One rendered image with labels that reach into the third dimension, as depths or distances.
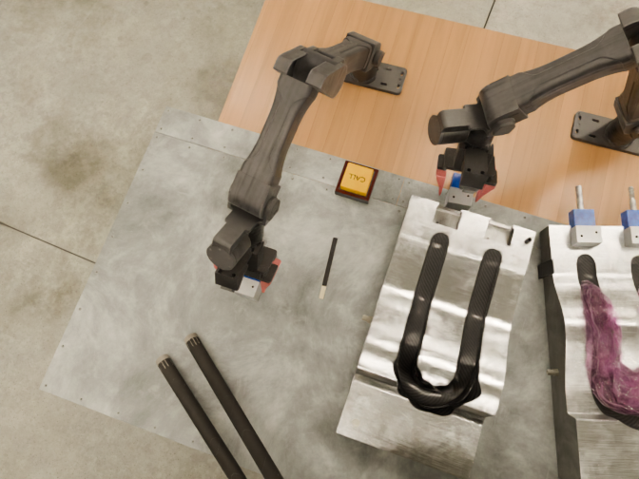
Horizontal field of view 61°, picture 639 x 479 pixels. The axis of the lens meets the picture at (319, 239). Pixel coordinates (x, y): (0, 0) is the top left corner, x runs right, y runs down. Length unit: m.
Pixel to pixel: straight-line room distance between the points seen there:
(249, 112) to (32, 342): 1.31
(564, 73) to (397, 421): 0.69
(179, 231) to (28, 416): 1.19
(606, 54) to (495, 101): 0.18
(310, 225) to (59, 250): 1.30
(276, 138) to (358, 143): 0.39
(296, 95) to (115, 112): 1.56
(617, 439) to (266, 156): 0.80
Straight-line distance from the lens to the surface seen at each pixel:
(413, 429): 1.11
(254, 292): 1.13
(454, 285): 1.11
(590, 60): 1.00
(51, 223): 2.34
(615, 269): 1.25
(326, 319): 1.17
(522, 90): 1.01
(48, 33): 2.74
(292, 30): 1.44
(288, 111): 0.92
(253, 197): 0.93
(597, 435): 1.15
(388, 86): 1.34
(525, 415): 1.22
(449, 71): 1.39
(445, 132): 1.04
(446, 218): 1.16
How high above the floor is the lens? 1.96
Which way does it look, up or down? 75 degrees down
